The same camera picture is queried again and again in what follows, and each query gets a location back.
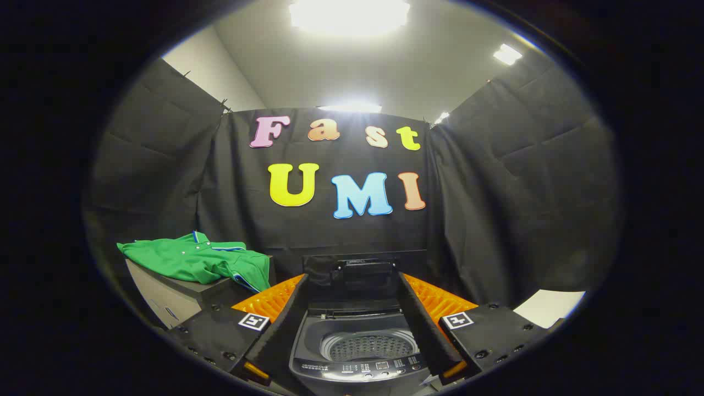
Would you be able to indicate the white flat panel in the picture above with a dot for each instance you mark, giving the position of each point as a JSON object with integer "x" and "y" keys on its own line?
{"x": 550, "y": 308}

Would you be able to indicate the large ceiling light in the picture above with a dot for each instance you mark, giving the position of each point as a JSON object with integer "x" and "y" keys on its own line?
{"x": 349, "y": 14}

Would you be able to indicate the small square ceiling light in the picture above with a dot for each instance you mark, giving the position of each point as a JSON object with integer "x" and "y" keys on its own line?
{"x": 507, "y": 54}

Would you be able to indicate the tinted washing machine lid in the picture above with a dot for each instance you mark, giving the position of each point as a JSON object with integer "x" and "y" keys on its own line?
{"x": 363, "y": 280}

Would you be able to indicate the green polo shirt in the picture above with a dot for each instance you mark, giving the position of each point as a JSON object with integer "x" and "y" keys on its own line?
{"x": 187, "y": 258}

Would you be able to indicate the long ceiling light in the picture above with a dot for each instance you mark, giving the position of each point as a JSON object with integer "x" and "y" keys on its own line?
{"x": 350, "y": 108}

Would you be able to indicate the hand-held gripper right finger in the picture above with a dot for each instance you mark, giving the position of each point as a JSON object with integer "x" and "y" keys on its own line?
{"x": 426, "y": 324}

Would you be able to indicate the dark grey cabinet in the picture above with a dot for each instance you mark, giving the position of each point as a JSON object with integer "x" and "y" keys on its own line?
{"x": 176, "y": 302}

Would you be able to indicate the dark grey washing machine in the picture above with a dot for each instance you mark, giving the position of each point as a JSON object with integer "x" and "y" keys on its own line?
{"x": 357, "y": 373}

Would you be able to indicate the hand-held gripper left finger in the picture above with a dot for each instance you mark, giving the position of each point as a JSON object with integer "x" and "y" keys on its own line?
{"x": 283, "y": 324}

